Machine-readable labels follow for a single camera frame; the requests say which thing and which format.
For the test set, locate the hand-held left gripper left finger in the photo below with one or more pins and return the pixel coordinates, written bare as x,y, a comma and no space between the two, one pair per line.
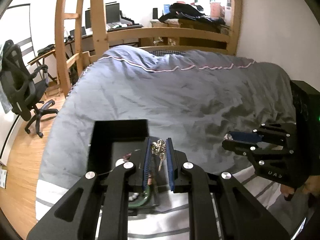
147,160

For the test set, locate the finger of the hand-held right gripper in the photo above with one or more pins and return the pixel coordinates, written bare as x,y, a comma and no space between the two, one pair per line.
245,136
237,146

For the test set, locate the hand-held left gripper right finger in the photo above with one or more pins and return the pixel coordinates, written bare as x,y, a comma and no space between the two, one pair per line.
170,162

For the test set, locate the metallic dangle earring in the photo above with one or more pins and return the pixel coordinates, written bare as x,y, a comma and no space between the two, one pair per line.
157,147

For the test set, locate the green jade bangle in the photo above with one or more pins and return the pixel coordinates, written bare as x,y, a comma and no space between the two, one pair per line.
145,198

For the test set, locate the black jewelry box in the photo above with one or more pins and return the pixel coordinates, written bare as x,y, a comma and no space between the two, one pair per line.
117,130

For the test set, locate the person's right hand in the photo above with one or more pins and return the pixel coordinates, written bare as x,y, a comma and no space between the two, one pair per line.
311,186

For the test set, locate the grey blue duvet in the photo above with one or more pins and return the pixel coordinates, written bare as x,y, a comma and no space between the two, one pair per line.
175,92

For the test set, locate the white striped blanket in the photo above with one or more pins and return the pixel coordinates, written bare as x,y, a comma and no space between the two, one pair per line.
50,192

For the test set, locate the wooden dresser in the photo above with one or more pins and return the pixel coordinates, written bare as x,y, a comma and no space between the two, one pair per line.
195,25

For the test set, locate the pink box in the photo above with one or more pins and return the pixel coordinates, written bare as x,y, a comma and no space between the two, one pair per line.
215,9

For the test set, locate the pile of dark clothes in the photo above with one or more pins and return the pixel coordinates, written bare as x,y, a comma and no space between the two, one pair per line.
185,11

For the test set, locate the wooden ladder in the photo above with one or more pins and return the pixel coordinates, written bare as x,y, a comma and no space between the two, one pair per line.
60,42

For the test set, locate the wooden folding table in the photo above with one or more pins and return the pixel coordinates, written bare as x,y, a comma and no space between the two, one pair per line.
41,57

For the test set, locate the black computer monitor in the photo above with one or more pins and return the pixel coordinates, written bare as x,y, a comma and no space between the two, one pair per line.
88,18
112,12

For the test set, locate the black office chair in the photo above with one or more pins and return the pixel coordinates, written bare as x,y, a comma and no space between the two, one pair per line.
17,80

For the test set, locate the light blue cloth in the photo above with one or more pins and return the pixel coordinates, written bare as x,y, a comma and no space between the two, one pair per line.
3,100

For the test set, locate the wooden bunk bed frame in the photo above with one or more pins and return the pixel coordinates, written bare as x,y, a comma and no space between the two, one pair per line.
162,31

